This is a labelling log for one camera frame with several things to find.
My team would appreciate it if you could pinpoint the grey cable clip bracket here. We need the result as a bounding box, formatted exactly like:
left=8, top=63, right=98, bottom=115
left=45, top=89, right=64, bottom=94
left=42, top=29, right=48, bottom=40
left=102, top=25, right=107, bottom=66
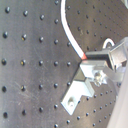
left=61, top=60, right=113, bottom=115

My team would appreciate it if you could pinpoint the white cable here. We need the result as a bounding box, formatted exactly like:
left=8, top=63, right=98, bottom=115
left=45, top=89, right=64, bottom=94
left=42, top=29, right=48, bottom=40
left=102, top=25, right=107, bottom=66
left=60, top=0, right=89, bottom=61

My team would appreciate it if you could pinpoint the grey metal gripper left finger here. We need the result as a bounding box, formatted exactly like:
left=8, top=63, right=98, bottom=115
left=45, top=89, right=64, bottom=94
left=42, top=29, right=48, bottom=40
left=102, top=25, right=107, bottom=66
left=82, top=49, right=114, bottom=70

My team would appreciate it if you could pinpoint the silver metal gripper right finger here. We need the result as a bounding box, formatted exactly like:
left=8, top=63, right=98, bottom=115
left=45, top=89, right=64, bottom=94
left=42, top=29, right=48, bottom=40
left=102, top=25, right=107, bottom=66
left=110, top=37, right=128, bottom=82

